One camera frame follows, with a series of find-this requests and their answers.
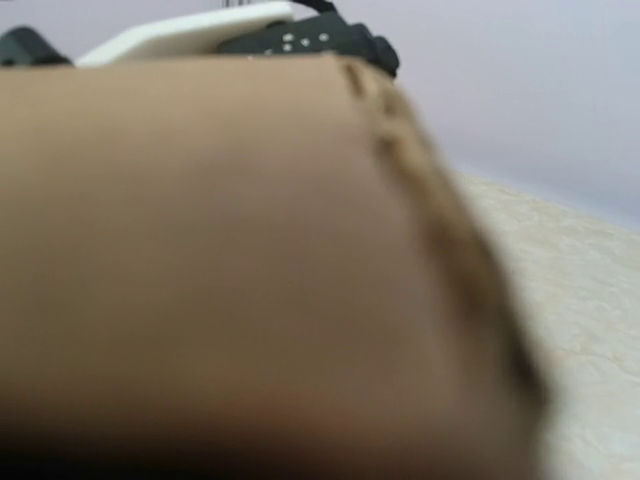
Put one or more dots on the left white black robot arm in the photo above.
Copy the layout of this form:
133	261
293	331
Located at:
250	30

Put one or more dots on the brown cardboard box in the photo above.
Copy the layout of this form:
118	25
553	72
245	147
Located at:
220	268

